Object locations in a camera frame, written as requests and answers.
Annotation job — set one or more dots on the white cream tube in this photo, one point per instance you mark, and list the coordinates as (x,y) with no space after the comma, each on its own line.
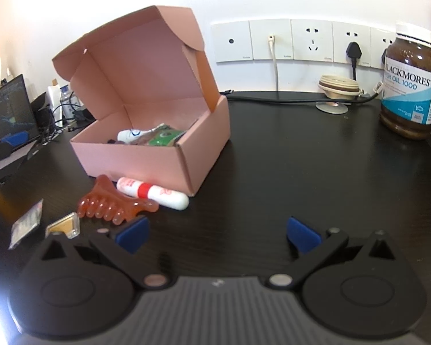
(128,136)

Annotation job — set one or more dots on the white wall socket strip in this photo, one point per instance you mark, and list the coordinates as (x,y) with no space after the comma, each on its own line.
(300,40)

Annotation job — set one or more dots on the black power adapter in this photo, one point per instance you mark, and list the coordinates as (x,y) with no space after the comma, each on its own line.
(83,115)

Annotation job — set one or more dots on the small clear bottle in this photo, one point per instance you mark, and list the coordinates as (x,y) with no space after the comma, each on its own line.
(69,102)

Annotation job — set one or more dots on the white tube wooden cap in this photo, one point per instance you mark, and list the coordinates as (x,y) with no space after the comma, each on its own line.
(54,94)

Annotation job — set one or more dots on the black laptop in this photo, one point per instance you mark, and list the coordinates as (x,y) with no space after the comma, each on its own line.
(15,110)

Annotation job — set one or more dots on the red translucent hand-shaped comb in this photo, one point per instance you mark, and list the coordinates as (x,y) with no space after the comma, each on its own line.
(106,203)

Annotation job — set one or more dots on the green frog toy bag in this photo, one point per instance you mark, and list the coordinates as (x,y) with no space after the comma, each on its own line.
(161,135)

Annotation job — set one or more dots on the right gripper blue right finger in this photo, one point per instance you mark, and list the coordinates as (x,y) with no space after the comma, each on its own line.
(315,248)

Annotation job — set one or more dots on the gold foil packet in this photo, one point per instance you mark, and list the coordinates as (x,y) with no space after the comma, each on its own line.
(68,225)

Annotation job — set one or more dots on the red white tube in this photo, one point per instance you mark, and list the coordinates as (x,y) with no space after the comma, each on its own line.
(174,200)

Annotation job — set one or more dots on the black wall plug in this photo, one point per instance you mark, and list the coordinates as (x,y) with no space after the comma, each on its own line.
(354,54)

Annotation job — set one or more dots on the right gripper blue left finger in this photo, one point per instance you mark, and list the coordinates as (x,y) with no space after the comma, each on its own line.
(118,247)

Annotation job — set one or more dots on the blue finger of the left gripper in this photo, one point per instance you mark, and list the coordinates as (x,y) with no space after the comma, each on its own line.
(17,139)

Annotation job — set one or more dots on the grey clear sachet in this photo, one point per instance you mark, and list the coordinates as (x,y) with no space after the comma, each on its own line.
(26,224)

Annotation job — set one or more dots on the pink cardboard box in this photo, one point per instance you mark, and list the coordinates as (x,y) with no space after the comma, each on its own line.
(139,71)

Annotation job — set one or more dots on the brown fish oil bottle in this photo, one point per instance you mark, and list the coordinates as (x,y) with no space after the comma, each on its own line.
(406,94)

